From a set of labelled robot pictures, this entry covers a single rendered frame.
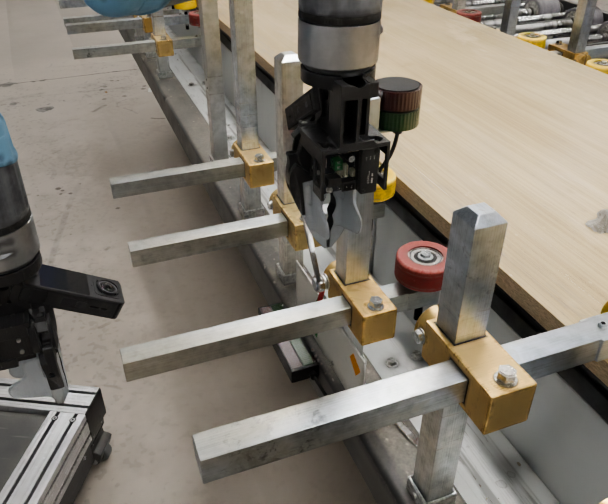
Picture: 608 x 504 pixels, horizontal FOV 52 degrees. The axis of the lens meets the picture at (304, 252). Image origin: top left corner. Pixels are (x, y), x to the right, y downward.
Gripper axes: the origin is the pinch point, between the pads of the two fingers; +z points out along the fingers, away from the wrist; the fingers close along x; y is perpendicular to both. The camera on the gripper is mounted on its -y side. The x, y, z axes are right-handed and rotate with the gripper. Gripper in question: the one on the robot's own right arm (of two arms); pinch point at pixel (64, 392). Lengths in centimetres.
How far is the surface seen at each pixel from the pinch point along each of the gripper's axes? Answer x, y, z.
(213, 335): 0.2, -18.5, -3.3
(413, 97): -1, -45, -30
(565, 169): -16, -86, -8
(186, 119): -113, -38, 13
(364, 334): 4.8, -37.4, -1.5
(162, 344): -0.5, -12.2, -3.3
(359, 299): 1.2, -38.2, -4.4
